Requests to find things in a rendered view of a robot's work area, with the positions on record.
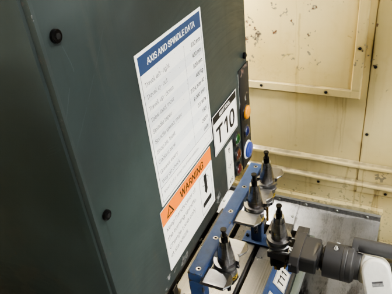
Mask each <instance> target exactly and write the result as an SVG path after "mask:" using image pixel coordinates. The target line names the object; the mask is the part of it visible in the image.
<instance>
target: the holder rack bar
mask: <svg viewBox="0 0 392 294"><path fill-rule="evenodd" d="M260 170H261V164H258V163H250V164H249V166H248V168H247V170H246V172H245V173H244V175H243V177H242V178H241V180H240V182H239V183H238V185H237V187H236V189H235V190H234V192H233V194H232V196H231V197H230V199H229V200H228V202H227V204H226V206H225V208H224V209H223V211H222V213H221V215H220V216H219V218H218V220H217V221H216V223H215V225H214V227H213V228H212V230H211V232H210V234H209V235H208V237H207V238H206V240H205V242H204V244H203V245H202V247H201V249H200V251H199V252H198V254H197V256H196V258H195V259H194V261H193V263H192V264H191V266H190V268H189V270H188V271H187V274H188V278H189V280H192V281H195V282H200V280H201V279H202V278H203V277H204V274H205V272H206V270H207V269H208V267H210V268H211V267H212V265H213V263H214V257H217V256H218V246H219V238H220V237H221V234H222V232H221V230H220V228H221V227H226V229H227V231H226V234H227V236H228V235H229V233H230V231H231V229H232V227H233V225H234V223H233V220H234V218H235V217H236V215H237V213H238V211H239V210H242V209H243V207H244V202H246V201H247V200H246V198H247V194H248V193H249V185H250V183H251V179H252V176H251V173H253V172H255V173H257V175H256V178H257V177H258V174H259V172H260Z"/></svg>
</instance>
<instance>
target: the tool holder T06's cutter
mask: <svg viewBox="0 0 392 294"><path fill-rule="evenodd" d="M270 264H271V266H274V269H275V270H281V268H284V269H285V268H286V267H287V266H288V264H287V263H285V262H282V261H278V260H276V259H273V258H270Z"/></svg>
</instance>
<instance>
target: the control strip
mask: <svg viewBox="0 0 392 294"><path fill-rule="evenodd" d="M238 80H239V102H240V124H241V145H242V150H241V151H242V157H243V169H245V167H246V165H247V164H248V162H249V160H250V159H251V157H252V156H250V157H246V147H247V144H248V142H249V141H251V127H250V116H249V118H248V119H245V117H244V111H245V108H246V106H247V105H250V99H249V70H248V61H246V62H245V63H244V65H243V66H242V67H241V68H240V69H239V70H238ZM247 126H249V127H250V133H249V135H248V136H246V128H247ZM238 134H240V132H239V131H237V132H236V133H235V134H234V138H233V144H234V146H235V147H237V146H238V145H239V144H238V145H237V144H236V137H237V135H238ZM239 149H241V147H239V146H238V147H237V148H236V150H235V153H234V160H235V161H236V162H238V161H239V160H240V159H239V160H238V159H237V152H238V150H239ZM239 164H241V165H242V163H241V162H240V161H239V162H238V163H237V165H236V169H235V174H236V176H239V175H240V174H238V167H239Z"/></svg>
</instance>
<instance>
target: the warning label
mask: <svg viewBox="0 0 392 294"><path fill-rule="evenodd" d="M214 201H215V191H214V180H213V174H212V163H211V151H210V146H209V147H208V149H207V150H206V151H205V153H204V154H203V155H202V157H201V158H200V160H199V161H198V162H197V164H196V165H195V166H194V168H193V169H192V170H191V172H190V173H189V175H188V176H187V177H186V178H185V180H184V181H183V183H182V184H181V186H179V188H178V190H177V191H176V192H175V193H174V195H173V196H172V198H171V199H170V201H169V202H168V203H167V204H166V206H165V207H164V208H163V210H162V211H161V213H160V218H161V221H162V227H163V233H164V239H165V242H166V248H167V253H168V257H169V263H170V269H171V271H172V269H173V268H174V266H175V264H176V263H177V262H178V260H179V258H180V257H181V255H182V253H183V251H184V250H185V249H186V247H187V245H188V243H189V242H190V240H191V239H192V237H193V235H194V234H195V232H196V231H197V229H198V227H199V226H200V224H201V222H202V221H203V219H204V218H205V216H206V214H207V213H208V211H209V209H210V208H211V206H212V204H213V203H214Z"/></svg>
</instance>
